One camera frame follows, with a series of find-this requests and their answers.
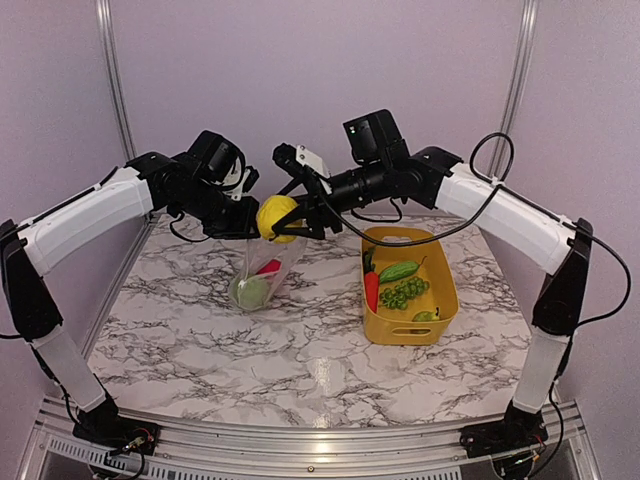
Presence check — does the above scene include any aluminium frame post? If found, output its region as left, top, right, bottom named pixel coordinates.
left=95, top=0, right=137, bottom=160
left=494, top=0, right=541, bottom=151

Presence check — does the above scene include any green grapes toy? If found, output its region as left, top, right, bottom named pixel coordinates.
left=379, top=276, right=430, bottom=310

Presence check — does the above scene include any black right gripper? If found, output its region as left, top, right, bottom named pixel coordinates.
left=272, top=157, right=392, bottom=239

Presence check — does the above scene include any yellow lemon toy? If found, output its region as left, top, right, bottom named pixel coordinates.
left=256, top=195, right=298, bottom=244

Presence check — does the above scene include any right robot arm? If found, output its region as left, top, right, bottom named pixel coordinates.
left=272, top=144, right=593, bottom=448

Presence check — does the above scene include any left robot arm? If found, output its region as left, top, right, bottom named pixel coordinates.
left=1, top=131, right=259, bottom=445

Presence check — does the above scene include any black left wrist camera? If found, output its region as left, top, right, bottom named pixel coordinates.
left=187, top=130, right=259, bottom=195

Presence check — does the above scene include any green apple toy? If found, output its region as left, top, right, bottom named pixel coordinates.
left=230, top=276, right=270, bottom=311

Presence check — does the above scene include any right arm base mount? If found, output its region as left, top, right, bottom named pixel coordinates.
left=460, top=420, right=549, bottom=458

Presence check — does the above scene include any orange carrot toy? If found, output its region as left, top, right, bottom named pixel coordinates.
left=362, top=247, right=379, bottom=313

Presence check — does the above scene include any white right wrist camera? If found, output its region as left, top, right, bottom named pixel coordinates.
left=272, top=143, right=332, bottom=195

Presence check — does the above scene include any green pear toy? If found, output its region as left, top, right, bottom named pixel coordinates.
left=412, top=309, right=440, bottom=323

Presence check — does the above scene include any green bitter gourd toy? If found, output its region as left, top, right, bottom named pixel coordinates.
left=379, top=260, right=421, bottom=284

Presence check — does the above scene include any yellow plastic basket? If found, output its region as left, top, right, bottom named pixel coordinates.
left=361, top=227, right=458, bottom=346

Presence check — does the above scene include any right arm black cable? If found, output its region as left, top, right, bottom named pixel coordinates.
left=319, top=132, right=631, bottom=326

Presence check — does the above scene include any right aluminium frame post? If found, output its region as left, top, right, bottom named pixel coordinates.
left=494, top=0, right=541, bottom=151

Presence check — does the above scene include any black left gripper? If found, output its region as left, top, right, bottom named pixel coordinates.
left=172, top=177, right=260, bottom=239

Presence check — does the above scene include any red apple toy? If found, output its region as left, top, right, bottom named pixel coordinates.
left=256, top=259, right=282, bottom=277

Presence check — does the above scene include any left aluminium frame post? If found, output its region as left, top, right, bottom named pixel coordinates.
left=95, top=0, right=137, bottom=160

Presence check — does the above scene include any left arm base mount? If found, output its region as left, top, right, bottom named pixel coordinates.
left=73, top=417, right=160, bottom=456

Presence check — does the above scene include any clear zip top bag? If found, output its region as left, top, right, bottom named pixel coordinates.
left=229, top=238, right=307, bottom=312

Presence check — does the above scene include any aluminium front rail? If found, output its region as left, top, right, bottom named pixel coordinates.
left=29, top=399, right=601, bottom=480

